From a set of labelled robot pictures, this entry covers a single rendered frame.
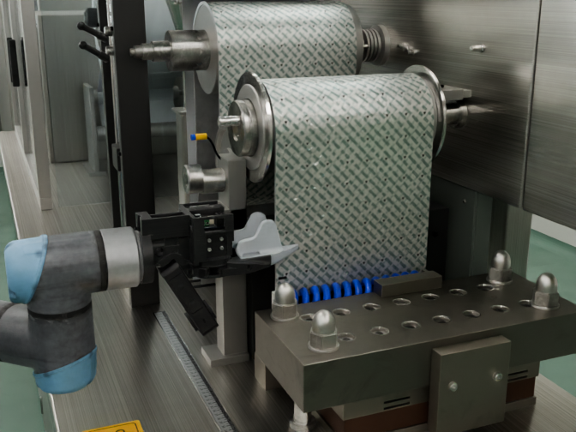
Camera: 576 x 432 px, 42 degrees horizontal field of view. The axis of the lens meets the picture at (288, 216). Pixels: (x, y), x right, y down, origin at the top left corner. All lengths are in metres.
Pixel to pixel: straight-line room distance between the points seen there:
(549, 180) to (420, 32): 0.37
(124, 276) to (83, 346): 0.10
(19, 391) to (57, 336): 2.11
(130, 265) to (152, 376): 0.25
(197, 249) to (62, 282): 0.16
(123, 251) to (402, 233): 0.40
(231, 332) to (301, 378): 0.28
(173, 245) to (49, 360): 0.20
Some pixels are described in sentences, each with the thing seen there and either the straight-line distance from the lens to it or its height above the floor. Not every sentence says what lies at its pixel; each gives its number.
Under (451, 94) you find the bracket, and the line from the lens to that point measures 1.12.
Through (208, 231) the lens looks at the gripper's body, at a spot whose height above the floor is 1.14.
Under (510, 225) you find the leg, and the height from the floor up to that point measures 1.03.
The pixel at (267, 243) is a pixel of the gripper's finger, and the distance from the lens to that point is 0.97.
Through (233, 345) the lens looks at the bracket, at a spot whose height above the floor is 0.93.
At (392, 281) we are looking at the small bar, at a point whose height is 1.05.
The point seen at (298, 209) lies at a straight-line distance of 0.99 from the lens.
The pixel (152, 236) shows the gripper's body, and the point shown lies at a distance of 0.93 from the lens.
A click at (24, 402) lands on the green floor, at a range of 2.96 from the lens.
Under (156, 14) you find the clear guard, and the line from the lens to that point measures 1.96.
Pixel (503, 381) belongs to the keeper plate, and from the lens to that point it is 0.98.
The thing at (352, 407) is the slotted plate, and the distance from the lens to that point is 0.91.
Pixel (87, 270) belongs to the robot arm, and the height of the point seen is 1.11.
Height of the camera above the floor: 1.42
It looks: 17 degrees down
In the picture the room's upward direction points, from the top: straight up
